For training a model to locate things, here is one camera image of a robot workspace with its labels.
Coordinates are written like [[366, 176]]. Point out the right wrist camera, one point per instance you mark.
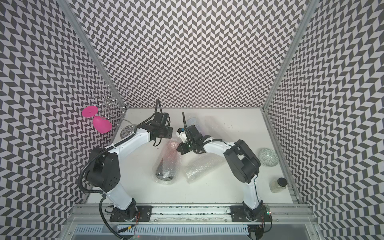
[[181, 133]]

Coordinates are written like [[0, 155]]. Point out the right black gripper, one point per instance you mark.
[[183, 151]]

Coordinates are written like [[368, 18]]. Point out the green patterned round bowl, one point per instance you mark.
[[268, 157]]

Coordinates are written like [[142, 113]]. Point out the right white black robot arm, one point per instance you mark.
[[243, 162]]

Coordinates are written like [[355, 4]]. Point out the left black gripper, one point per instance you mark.
[[169, 129]]

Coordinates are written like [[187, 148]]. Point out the pink plastic wine glass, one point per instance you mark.
[[102, 125]]

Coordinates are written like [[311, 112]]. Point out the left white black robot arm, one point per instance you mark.
[[102, 173]]

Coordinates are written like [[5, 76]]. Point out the clear bubble wrap roll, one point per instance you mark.
[[201, 166]]

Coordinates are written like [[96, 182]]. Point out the aluminium front rail frame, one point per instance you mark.
[[195, 221]]

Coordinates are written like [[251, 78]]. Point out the small black-lidded glass jar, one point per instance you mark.
[[278, 185]]

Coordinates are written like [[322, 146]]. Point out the chrome wire glass rack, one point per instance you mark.
[[110, 108]]

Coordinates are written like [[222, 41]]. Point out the purple blue wrapped tumbler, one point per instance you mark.
[[200, 124]]

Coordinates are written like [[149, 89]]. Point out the red black ribbed vase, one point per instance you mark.
[[169, 162]]

